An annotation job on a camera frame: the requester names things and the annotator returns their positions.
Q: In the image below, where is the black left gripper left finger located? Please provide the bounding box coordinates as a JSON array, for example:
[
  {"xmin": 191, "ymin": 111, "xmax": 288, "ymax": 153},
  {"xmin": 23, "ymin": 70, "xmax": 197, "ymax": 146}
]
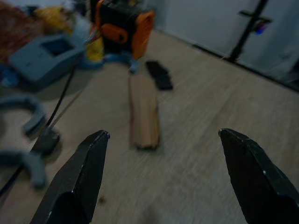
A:
[{"xmin": 30, "ymin": 130, "xmax": 110, "ymax": 224}]

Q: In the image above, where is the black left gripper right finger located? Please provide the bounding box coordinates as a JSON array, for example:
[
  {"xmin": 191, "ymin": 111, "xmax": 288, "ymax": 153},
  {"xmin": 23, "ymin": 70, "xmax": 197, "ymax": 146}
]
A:
[{"xmin": 218, "ymin": 128, "xmax": 299, "ymax": 224}]

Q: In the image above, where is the grey curved plastic part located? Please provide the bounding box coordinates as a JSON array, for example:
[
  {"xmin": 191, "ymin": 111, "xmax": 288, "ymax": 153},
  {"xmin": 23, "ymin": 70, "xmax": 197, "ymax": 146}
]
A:
[
  {"xmin": 0, "ymin": 94, "xmax": 47, "ymax": 137},
  {"xmin": 0, "ymin": 149, "xmax": 46, "ymax": 189}
]

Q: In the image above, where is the dark grey block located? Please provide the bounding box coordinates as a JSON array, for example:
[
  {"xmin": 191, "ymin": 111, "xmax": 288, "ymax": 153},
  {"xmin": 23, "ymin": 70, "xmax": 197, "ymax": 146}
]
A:
[{"xmin": 32, "ymin": 127, "xmax": 60, "ymax": 156}]

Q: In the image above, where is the brown wooden stick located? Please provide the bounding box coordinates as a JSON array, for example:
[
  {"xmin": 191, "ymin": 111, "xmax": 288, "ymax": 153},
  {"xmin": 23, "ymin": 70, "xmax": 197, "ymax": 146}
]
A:
[{"xmin": 128, "ymin": 76, "xmax": 161, "ymax": 150}]

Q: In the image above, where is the grey blue plastic box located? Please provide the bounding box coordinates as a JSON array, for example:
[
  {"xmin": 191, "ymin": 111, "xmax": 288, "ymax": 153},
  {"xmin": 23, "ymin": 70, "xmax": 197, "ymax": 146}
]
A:
[{"xmin": 8, "ymin": 34, "xmax": 85, "ymax": 84}]

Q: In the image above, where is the black ribbed strip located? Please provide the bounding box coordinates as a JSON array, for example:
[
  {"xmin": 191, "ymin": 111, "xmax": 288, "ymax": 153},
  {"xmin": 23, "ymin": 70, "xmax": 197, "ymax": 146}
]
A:
[{"xmin": 145, "ymin": 60, "xmax": 174, "ymax": 91}]

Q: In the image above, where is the black metal stand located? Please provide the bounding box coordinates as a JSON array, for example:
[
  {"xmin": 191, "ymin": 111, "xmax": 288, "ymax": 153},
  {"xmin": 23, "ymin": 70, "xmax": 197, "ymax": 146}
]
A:
[{"xmin": 228, "ymin": 0, "xmax": 273, "ymax": 63}]

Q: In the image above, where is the orange and black tool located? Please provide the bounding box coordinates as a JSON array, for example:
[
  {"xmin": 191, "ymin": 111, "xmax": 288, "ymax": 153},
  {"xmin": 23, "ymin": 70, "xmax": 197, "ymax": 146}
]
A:
[{"xmin": 90, "ymin": 0, "xmax": 155, "ymax": 60}]

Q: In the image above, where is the thin black cable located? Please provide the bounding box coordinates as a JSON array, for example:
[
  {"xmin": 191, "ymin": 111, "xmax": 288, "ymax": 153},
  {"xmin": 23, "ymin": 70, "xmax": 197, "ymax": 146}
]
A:
[{"xmin": 0, "ymin": 63, "xmax": 78, "ymax": 196}]

